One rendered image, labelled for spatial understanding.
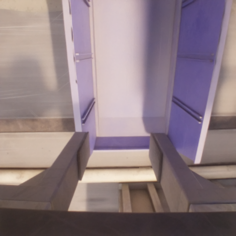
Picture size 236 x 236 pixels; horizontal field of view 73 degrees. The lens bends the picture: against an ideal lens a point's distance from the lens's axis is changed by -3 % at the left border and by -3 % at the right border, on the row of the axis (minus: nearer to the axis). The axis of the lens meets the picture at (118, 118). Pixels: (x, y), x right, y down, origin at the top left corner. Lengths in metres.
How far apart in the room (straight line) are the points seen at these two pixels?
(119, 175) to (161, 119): 0.18
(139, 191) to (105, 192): 0.11
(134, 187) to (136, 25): 0.38
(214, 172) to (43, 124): 0.45
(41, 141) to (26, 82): 0.14
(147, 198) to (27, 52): 0.42
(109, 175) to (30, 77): 0.29
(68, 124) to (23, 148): 0.14
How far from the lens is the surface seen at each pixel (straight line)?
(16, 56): 0.41
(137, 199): 0.43
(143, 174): 0.44
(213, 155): 0.51
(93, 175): 0.44
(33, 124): 0.44
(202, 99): 0.26
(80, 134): 0.15
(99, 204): 0.56
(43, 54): 0.38
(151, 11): 0.37
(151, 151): 0.16
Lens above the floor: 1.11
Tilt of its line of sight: 68 degrees down
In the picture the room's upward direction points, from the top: 177 degrees clockwise
